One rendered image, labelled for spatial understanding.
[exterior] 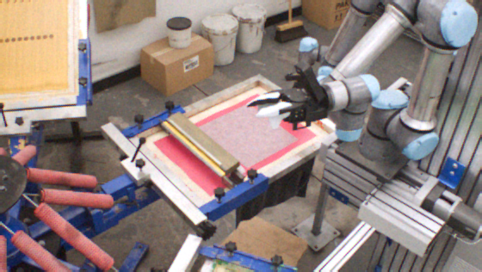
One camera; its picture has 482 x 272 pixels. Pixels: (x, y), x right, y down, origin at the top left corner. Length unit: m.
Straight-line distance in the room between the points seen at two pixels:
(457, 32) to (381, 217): 0.67
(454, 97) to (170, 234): 1.95
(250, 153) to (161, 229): 1.13
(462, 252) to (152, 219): 1.90
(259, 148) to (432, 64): 1.00
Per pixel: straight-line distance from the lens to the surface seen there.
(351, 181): 1.92
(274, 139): 2.29
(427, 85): 1.53
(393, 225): 1.75
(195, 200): 1.97
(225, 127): 2.34
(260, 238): 3.10
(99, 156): 3.70
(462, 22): 1.43
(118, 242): 3.14
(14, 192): 1.66
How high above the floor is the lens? 2.42
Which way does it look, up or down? 39 degrees down
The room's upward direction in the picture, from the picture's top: 3 degrees clockwise
